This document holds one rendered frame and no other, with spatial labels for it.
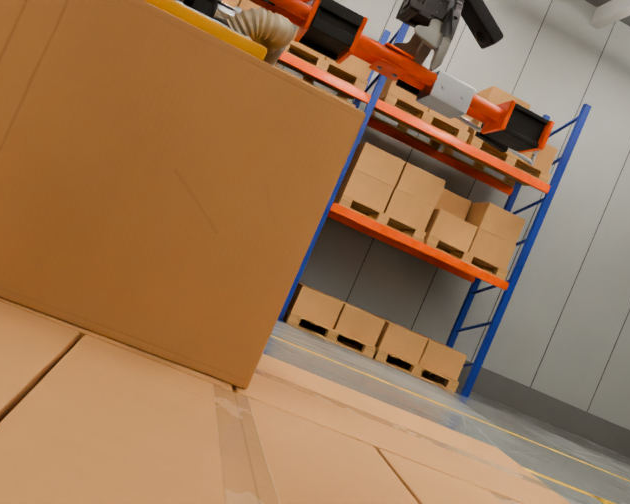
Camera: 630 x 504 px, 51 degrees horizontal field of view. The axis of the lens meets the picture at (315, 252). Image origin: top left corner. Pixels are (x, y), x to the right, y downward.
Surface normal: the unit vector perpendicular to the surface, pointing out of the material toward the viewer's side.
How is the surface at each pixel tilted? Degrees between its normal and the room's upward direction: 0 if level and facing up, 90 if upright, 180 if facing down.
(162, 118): 90
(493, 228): 90
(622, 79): 90
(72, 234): 90
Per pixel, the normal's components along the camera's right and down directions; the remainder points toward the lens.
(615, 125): 0.20, 0.06
